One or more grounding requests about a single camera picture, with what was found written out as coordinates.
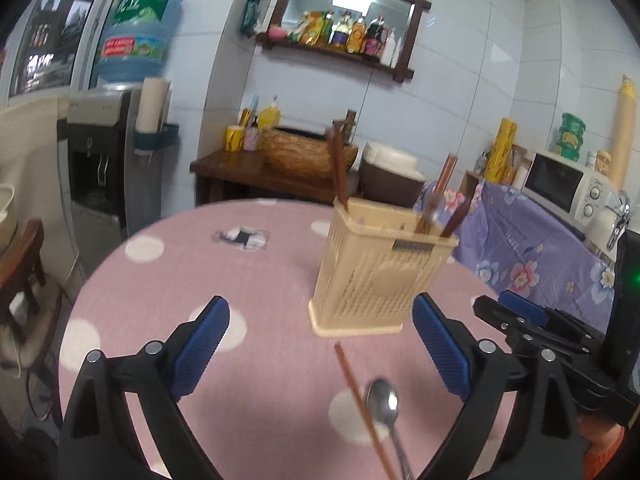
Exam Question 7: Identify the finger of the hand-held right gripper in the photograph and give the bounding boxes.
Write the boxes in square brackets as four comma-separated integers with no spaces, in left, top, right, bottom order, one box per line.
[472,295,591,363]
[499,289,608,350]

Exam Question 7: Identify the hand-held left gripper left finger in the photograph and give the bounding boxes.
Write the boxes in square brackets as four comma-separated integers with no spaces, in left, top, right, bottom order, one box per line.
[59,296,231,480]

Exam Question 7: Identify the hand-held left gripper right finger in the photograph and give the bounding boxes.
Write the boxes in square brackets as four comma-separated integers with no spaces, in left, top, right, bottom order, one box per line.
[412,292,584,480]

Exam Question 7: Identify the metal spoon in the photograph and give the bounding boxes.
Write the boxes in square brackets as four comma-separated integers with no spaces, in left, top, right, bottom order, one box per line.
[366,378,417,480]

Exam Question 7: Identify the brown wooden chopstick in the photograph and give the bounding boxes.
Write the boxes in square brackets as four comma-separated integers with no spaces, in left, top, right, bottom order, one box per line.
[336,125,350,212]
[424,154,455,234]
[333,342,402,480]
[430,155,460,234]
[326,127,349,212]

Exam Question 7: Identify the beige plastic utensil basket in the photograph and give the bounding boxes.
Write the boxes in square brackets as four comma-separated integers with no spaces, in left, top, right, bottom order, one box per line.
[308,197,460,338]

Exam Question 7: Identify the person's right hand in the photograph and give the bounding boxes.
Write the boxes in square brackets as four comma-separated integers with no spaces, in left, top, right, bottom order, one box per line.
[579,412,627,480]

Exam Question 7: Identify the purple floral cloth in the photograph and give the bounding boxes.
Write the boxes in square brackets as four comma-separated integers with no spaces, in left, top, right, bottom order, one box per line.
[424,180,617,322]

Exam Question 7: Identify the pink polka dot tablecloth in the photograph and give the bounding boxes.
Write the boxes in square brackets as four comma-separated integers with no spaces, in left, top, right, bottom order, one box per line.
[59,199,522,480]

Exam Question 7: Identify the chrome tap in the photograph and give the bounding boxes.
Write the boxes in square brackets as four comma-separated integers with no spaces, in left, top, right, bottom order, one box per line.
[606,192,632,251]

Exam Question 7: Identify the white microwave oven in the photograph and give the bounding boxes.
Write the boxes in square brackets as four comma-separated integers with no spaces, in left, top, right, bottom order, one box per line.
[522,150,614,231]

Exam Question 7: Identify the glass grain jar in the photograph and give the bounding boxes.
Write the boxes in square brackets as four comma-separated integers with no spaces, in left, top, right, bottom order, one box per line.
[500,152,522,186]

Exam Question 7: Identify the yellow wrap roll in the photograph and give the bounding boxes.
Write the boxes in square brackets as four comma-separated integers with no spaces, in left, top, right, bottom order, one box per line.
[483,118,519,185]

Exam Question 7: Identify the white and brown rice cooker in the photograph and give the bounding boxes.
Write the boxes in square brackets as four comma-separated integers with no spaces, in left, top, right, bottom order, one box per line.
[360,142,426,202]

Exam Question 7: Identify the dark wooden cabinet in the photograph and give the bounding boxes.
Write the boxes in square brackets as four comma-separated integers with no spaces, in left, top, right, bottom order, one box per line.
[190,150,362,207]

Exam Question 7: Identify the dark wooden stool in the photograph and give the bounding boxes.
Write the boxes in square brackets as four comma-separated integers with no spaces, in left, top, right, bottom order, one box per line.
[0,217,47,347]

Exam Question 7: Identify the tall cream roll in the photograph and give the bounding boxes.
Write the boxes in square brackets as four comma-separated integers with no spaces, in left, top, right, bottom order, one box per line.
[607,74,640,192]

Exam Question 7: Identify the grey water dispenser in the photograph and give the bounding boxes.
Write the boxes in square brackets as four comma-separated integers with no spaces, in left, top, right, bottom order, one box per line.
[66,87,147,242]

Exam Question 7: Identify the teal cup holder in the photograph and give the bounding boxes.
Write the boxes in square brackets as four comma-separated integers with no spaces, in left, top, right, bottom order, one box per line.
[132,122,181,157]

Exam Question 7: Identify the wicker basket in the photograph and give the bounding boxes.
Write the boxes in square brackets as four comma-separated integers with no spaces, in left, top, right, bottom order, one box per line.
[260,126,360,179]

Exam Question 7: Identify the cream pot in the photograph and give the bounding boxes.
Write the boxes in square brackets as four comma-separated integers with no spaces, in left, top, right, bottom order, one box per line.
[0,182,19,257]

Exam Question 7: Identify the bamboo style brass faucet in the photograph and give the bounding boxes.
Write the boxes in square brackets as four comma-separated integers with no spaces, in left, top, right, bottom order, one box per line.
[332,109,359,147]

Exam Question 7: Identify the yellow soap pump bottle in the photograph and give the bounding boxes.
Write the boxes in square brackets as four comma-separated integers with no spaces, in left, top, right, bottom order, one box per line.
[257,95,282,131]

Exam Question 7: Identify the cream paper cup tube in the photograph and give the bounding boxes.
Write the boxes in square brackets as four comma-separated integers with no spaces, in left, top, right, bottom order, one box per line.
[135,77,171,134]

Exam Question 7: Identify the dark soy sauce bottle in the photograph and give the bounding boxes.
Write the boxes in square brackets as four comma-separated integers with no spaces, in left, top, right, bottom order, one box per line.
[362,15,387,59]

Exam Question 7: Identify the yellow label oil bottle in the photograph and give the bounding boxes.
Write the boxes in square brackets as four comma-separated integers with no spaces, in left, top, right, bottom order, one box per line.
[347,16,367,55]

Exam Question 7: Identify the purple label oil bottle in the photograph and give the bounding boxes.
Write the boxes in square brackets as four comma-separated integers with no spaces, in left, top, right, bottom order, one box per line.
[330,10,354,51]

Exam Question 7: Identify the blue water jug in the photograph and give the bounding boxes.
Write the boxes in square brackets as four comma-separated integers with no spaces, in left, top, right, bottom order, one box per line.
[95,0,187,85]

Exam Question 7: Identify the yellow seasoning pouch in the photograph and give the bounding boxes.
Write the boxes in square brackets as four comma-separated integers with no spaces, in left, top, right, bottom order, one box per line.
[298,11,326,46]

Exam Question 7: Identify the green hanging packet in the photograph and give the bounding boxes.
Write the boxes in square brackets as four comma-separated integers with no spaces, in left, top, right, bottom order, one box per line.
[239,0,262,36]

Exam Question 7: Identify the wooden framed mirror shelf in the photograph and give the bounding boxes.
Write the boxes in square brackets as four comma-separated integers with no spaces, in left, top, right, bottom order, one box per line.
[255,0,432,84]

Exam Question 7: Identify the glass window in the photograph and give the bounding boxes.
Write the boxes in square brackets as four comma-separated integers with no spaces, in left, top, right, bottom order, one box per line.
[0,0,132,107]

